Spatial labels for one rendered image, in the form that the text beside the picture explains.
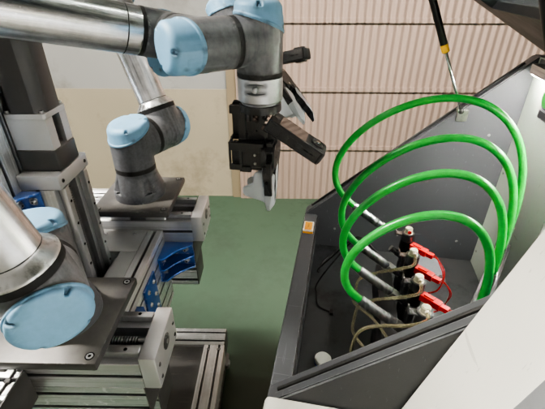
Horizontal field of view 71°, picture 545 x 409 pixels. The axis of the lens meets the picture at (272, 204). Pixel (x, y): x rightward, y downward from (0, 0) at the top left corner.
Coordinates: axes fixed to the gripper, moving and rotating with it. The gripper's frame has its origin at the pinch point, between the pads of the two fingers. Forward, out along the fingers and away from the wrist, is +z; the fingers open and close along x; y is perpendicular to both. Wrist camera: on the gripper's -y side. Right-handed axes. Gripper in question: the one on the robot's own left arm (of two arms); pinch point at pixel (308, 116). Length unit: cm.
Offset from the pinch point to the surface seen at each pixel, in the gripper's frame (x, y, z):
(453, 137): 16.9, -23.2, 20.2
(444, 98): 10.4, -25.5, 14.1
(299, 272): 2.8, 25.0, 30.7
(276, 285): -104, 105, 56
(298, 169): -200, 87, 3
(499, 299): 41, -18, 37
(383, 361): 38, 2, 41
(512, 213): 11.2, -23.8, 38.4
